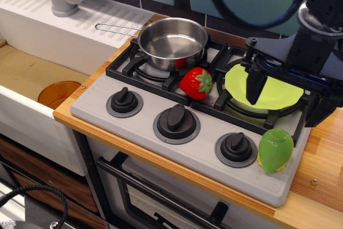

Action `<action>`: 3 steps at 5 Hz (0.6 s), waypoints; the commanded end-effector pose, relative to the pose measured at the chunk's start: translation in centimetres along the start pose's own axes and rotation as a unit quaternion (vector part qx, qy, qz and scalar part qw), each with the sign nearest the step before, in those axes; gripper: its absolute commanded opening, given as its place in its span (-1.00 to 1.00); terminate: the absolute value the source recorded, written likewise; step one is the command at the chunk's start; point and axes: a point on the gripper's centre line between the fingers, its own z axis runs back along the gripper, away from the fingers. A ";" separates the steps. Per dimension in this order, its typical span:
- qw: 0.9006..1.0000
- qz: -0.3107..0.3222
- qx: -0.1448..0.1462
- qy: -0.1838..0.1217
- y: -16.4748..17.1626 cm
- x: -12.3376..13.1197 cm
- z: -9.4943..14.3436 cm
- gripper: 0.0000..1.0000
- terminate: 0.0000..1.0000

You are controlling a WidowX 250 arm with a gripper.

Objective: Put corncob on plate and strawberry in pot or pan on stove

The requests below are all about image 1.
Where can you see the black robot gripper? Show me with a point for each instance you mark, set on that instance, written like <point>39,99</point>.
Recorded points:
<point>303,60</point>

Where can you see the red toy strawberry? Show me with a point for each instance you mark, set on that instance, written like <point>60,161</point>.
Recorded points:
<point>197,83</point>

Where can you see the stainless steel pan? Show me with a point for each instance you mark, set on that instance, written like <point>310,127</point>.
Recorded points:
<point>168,44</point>

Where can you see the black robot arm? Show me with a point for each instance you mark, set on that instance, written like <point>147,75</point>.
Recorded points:
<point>322,18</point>

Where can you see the light green plate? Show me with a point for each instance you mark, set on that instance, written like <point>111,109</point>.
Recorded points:
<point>275,95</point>

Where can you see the black right stove knob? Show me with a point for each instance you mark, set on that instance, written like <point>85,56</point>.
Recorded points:
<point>236,150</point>

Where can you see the black stove knob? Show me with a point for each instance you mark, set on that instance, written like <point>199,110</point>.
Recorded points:
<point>176,125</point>
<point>236,150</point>
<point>124,103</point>

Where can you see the grey toy stove top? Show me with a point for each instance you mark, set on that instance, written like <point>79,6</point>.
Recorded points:
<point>218,137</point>

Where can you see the black middle stove knob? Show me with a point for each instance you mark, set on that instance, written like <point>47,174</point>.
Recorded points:
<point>176,125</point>

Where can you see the black left stove knob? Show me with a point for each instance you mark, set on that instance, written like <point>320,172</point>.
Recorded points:
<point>124,103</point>

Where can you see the black right burner grate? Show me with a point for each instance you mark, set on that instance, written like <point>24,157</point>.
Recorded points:
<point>221,105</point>

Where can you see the black burner grate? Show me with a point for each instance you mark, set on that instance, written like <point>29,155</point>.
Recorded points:
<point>130,67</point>
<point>221,105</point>

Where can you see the black left burner grate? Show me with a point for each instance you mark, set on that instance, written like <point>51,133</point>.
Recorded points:
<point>130,67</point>

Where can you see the orange plastic drain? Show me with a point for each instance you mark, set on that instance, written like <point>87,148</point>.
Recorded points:
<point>55,94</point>

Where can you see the white toy sink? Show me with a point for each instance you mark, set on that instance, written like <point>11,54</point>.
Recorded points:
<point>39,49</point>

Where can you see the wooden drawer fronts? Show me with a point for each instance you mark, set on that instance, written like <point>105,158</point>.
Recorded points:
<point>25,167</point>

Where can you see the oven door with handle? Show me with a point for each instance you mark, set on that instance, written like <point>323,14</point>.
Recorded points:
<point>146,197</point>

